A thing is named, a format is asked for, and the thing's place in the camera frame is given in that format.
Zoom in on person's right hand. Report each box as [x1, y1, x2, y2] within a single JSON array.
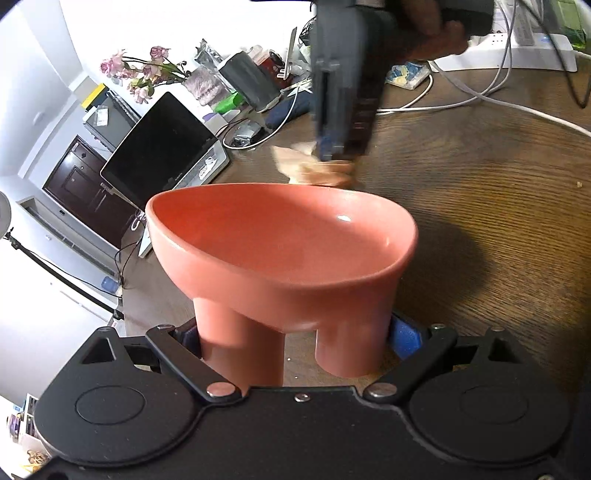
[[398, 0, 470, 63]]

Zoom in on green plastic item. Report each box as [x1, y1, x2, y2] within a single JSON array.
[[213, 91, 243, 116]]

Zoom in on pink artificial flowers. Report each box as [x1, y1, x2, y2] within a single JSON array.
[[100, 45, 191, 105]]

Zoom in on grey storage box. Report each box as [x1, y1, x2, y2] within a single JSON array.
[[80, 83, 140, 152]]

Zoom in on green packet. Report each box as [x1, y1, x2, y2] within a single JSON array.
[[551, 0, 588, 51]]

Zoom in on purple fluffy item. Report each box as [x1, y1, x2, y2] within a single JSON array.
[[184, 66, 228, 106]]

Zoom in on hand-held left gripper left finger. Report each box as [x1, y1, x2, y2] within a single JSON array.
[[82, 318, 242, 403]]

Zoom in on silver laptop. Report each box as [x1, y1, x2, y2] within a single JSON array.
[[100, 91, 230, 259]]

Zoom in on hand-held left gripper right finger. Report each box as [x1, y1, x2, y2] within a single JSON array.
[[364, 314, 522, 402]]

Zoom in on cluttered shelf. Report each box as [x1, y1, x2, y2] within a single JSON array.
[[6, 393, 49, 468]]

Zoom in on blue yellow packet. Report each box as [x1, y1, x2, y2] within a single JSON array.
[[385, 61, 431, 89]]

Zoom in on grey speaker box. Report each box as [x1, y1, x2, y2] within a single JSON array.
[[217, 51, 281, 113]]

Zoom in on grey cable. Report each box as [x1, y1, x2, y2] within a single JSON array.
[[478, 0, 525, 100]]

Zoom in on beige cloth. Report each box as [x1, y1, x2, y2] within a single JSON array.
[[271, 142, 357, 188]]

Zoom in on thin white charging cable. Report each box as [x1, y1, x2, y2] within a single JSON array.
[[222, 83, 303, 149]]

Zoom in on coral footed bowl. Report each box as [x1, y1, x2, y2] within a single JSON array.
[[145, 182, 419, 389]]

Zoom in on navy cloth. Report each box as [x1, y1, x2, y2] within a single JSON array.
[[265, 84, 320, 133]]

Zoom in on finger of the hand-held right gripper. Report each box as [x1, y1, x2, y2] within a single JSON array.
[[351, 69, 385, 157], [313, 62, 354, 161]]

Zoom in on white power strip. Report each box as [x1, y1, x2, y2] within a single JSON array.
[[433, 31, 579, 73]]

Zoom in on dark brown door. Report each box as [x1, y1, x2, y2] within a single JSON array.
[[43, 135, 140, 251]]

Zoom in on silver foil bag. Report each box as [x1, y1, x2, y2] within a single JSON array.
[[193, 39, 228, 66]]

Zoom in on black cable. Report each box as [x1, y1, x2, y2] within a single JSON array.
[[519, 0, 591, 108]]

